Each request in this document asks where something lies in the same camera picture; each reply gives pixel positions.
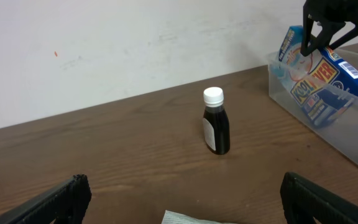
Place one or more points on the white green medicine box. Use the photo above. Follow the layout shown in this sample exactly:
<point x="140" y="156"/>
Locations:
<point x="178" y="218"/>

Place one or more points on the blue Kool Fever box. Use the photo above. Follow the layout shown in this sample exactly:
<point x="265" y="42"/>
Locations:
<point x="306" y="79"/>

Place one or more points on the clear plastic container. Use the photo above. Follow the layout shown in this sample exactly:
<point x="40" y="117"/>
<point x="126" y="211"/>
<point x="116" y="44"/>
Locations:
<point x="342" y="134"/>

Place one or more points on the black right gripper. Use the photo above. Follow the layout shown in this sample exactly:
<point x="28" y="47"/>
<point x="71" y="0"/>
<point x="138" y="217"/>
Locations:
<point x="332" y="15"/>

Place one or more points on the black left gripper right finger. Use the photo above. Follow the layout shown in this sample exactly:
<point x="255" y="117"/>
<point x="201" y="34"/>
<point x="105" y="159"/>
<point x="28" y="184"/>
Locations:
<point x="306" y="202"/>

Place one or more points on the dark bottle white cap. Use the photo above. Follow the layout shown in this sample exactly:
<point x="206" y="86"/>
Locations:
<point x="215" y="121"/>

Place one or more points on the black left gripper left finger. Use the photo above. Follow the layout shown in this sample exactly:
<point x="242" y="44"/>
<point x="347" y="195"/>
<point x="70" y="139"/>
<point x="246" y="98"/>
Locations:
<point x="64" y="203"/>

